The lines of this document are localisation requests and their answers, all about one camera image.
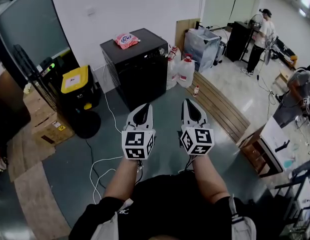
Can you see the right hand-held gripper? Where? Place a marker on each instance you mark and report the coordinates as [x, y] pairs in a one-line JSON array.
[[197, 140]]

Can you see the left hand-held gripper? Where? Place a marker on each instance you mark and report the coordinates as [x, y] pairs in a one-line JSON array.
[[137, 144]]

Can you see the black washing machine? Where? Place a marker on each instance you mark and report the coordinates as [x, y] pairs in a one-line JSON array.
[[142, 76]]

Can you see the silver washing machine dial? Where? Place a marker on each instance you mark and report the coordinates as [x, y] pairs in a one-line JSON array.
[[161, 51]]

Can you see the person's left forearm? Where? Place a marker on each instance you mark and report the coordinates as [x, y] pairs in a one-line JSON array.
[[119, 179]]

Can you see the person's right forearm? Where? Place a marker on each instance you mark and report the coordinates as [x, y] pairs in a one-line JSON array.
[[207, 179]]

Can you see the small white bottle red cap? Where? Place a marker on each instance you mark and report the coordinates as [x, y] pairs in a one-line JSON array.
[[196, 91]]

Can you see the wooden slatted bench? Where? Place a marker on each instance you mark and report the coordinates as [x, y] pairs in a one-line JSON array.
[[220, 106]]

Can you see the large clear water jug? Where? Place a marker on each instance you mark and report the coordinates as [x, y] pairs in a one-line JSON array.
[[175, 54], [171, 76], [186, 71]]

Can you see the grey plastic-wrapped container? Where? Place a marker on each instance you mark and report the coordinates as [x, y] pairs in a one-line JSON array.
[[202, 49]]

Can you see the silver suitcase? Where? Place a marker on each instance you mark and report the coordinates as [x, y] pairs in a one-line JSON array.
[[220, 54]]

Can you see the black bin with yellow lid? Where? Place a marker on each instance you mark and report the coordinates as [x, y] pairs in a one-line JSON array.
[[78, 86]]

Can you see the pink detergent bag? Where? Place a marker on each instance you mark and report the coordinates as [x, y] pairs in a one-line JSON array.
[[126, 40]]

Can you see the wooden side cabinet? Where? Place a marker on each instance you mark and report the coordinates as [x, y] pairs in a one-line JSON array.
[[267, 146]]

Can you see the brown cardboard sheet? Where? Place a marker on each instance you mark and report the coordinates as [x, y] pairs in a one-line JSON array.
[[181, 34]]

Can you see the white power strip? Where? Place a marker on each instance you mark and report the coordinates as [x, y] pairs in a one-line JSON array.
[[271, 92]]

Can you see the black cabinet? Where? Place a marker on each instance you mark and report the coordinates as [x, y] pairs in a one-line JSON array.
[[238, 41]]

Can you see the brown cardboard box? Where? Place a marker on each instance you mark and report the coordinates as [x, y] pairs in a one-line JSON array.
[[53, 132], [39, 106]]

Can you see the person's black shirt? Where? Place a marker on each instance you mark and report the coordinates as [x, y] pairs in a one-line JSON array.
[[174, 209]]

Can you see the dark glass door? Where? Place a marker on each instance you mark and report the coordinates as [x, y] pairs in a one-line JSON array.
[[29, 26]]

